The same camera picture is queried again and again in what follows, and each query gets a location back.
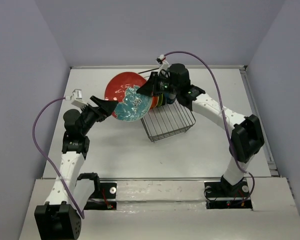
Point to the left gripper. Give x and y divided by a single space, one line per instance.
105 107

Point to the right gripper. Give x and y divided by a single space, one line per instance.
151 87

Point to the orange plate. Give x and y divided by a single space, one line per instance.
155 101

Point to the lime green plate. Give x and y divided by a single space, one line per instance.
162 101

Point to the red and teal plate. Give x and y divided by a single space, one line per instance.
131 106

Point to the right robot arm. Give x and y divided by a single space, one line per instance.
244 133

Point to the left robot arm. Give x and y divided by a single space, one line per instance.
61 215

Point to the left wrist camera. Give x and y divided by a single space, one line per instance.
77 99

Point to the wire dish rack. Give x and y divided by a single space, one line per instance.
167 121

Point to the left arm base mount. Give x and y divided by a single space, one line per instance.
104 199

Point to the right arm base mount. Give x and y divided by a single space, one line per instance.
217 199

